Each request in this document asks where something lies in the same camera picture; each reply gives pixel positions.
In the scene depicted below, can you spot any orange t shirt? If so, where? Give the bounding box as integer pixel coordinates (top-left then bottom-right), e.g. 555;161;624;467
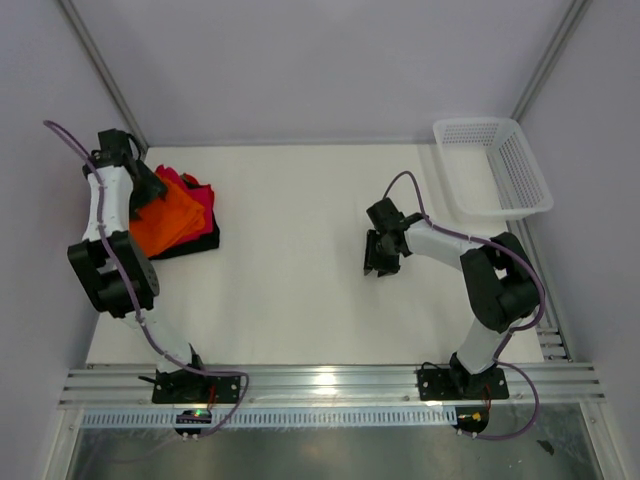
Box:
129;178;210;257

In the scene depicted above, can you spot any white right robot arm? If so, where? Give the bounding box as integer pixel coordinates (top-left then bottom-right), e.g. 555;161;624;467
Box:
363;198;543;400

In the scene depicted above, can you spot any left controller board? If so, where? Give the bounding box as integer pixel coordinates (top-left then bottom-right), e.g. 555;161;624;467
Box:
174;409;212;436

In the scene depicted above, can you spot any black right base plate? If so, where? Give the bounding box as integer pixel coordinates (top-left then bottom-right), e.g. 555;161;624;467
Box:
416;365;510;401

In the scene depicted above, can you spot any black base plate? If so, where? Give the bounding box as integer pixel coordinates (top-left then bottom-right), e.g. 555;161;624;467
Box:
151;370;241;404
416;365;510;401

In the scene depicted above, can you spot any pink folded t shirt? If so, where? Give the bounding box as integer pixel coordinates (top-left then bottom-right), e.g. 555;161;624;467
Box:
155;165;215;250

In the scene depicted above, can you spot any controller board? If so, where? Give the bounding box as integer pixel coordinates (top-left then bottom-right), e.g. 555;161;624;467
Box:
454;408;490;435
174;409;212;436

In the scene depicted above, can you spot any white plastic basket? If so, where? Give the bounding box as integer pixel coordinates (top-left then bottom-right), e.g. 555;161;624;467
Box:
433;117;554;222

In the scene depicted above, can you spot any red folded t shirt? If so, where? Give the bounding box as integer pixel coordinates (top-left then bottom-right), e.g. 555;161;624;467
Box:
180;173;202;190

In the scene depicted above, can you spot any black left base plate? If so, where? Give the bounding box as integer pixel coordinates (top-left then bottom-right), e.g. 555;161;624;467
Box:
151;370;241;404

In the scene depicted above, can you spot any right controller board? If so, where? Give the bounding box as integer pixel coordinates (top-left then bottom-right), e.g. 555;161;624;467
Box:
454;408;490;435

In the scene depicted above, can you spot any slotted grey cable duct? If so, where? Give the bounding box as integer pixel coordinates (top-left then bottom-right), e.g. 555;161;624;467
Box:
80;405;456;429

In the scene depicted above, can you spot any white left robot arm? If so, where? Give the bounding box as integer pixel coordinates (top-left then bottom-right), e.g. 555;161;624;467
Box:
67;129;210;402

